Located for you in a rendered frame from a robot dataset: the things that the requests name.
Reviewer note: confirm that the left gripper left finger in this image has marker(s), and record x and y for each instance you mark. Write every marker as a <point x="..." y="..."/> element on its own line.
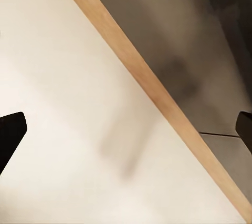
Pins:
<point x="13" y="128"/>

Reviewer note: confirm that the cabinet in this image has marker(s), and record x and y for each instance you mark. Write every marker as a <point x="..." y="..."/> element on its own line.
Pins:
<point x="201" y="52"/>

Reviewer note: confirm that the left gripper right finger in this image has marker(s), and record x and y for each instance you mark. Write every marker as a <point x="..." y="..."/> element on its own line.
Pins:
<point x="244" y="128"/>

